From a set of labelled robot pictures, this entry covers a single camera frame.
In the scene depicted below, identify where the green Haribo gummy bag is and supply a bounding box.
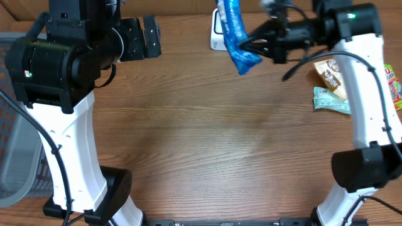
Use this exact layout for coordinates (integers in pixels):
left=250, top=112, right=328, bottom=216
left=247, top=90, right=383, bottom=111
left=384, top=64, right=401, bottom=110

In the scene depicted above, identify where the light teal snack packet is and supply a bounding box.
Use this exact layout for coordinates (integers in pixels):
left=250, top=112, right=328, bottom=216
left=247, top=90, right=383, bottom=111
left=313, top=87, right=351, bottom=115

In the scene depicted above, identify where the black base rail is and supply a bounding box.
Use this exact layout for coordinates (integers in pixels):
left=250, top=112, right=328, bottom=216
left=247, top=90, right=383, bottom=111
left=148, top=218, right=316, bottom=226

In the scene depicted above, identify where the grey plastic mesh basket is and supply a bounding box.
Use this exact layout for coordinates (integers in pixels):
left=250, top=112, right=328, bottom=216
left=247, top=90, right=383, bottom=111
left=0, top=31, right=54, bottom=208

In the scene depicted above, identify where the dried mushroom snack bag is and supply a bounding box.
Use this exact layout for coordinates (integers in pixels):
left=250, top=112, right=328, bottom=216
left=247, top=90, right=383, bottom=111
left=313, top=58, right=347, bottom=102

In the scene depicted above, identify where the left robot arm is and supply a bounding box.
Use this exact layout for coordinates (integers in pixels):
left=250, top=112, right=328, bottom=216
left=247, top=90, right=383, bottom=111
left=5, top=0, right=161, bottom=226

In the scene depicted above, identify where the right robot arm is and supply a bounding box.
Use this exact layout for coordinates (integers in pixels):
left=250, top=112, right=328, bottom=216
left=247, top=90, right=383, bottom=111
left=239, top=1, right=401, bottom=225

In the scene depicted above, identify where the blue Oreo cookie pack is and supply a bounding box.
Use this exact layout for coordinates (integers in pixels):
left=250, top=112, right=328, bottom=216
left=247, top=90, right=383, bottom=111
left=216, top=0, right=262, bottom=75

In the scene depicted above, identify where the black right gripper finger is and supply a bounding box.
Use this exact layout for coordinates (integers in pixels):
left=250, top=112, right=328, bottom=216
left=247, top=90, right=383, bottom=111
left=247, top=20, right=272, bottom=42
left=239, top=41, right=273, bottom=58

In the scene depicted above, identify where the white barcode scanner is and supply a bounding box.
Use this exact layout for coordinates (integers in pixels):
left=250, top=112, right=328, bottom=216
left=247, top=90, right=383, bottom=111
left=210, top=8, right=227, bottom=51

